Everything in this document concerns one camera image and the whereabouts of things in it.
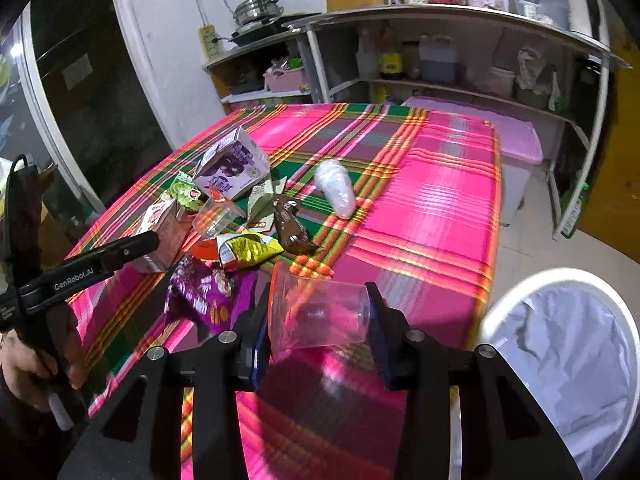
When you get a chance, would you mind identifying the pink lidded storage box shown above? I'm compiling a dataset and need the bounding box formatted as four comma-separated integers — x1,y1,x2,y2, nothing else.
402,96,544,227

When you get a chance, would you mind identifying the pink basket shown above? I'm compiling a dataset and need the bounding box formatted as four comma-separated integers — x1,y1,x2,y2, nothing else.
263,66,309,94

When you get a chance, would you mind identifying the brown snack wrapper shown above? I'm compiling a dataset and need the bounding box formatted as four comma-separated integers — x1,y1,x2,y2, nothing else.
272,195,321,254

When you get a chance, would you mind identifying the clear plastic container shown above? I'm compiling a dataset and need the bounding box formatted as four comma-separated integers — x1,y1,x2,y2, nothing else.
470,65,516,100

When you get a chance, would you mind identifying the yellow red snack packet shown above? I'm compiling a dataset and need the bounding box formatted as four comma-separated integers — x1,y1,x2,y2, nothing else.
192,230,284,274

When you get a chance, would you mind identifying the green printed wrapper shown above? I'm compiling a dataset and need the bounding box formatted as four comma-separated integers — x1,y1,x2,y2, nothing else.
170,171,206,211

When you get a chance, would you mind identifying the pink plaid tablecloth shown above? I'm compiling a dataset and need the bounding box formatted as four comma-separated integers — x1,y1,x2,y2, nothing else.
65,102,502,480

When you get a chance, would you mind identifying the dark liquid jug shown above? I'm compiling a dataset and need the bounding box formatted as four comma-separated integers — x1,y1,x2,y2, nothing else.
419,35,459,85

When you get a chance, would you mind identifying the steel pot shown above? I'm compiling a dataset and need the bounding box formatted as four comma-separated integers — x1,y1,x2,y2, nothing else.
232,0,286,28

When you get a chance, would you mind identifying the small white shelf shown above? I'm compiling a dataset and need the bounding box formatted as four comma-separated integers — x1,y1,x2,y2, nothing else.
202,30,315,112

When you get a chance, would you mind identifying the white shelf unit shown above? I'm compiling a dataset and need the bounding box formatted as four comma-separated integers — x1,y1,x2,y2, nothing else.
287,4,632,241

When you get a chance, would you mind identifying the white plastic bag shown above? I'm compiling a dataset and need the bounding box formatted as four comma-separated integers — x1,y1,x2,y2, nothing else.
517,50,557,107

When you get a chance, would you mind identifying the paper towel roll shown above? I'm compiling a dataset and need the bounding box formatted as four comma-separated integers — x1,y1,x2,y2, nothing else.
565,0,594,37

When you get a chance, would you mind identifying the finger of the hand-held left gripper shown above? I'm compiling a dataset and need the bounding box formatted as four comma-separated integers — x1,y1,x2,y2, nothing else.
97,231,162,273

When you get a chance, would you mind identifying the purple snack bag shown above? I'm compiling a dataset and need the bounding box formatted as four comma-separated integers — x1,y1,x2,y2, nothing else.
165,257,258,342

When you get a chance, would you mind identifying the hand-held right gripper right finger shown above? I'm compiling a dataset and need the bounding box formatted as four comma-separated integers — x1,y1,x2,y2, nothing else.
365,281,583,480

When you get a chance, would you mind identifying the yellow label bottle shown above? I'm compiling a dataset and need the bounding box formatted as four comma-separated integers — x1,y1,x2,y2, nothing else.
379,25,405,80

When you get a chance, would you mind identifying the person's left hand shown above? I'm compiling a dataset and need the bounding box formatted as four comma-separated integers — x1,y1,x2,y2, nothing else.
0,332,88,413

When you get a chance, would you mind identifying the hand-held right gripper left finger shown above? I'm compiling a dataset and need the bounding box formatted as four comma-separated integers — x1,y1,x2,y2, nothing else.
57,281,274,480

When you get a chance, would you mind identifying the white trash bin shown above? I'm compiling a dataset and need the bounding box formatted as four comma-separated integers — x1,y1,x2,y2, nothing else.
477,268,640,480

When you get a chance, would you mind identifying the small clear plastic cup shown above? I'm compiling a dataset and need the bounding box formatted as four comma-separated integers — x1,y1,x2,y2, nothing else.
191,185,247,239

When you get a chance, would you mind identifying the white framed glass door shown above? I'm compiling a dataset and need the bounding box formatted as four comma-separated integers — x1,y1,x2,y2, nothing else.
0,0,109,226

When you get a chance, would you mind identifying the purple drink carton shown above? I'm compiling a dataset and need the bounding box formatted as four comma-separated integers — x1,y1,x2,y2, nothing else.
192,126,271,200

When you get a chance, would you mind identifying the clear plastic bottle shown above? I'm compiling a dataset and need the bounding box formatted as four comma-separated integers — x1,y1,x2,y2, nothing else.
357,30,379,81

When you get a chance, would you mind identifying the clear storage box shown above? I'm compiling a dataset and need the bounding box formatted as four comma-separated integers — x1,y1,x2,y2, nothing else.
507,0,571,27

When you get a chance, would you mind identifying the pink drink carton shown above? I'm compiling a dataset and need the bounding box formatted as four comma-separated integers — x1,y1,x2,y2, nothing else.
131,199,194,274

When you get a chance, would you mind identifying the yellow power strip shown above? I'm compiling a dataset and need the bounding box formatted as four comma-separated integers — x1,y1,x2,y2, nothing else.
198,24,221,61

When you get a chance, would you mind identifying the black induction cooker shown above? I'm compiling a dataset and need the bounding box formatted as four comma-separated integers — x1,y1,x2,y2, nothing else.
229,12,322,44

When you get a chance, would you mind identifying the pale green wrapper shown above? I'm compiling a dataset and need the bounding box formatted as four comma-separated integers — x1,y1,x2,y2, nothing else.
247,176,291,232

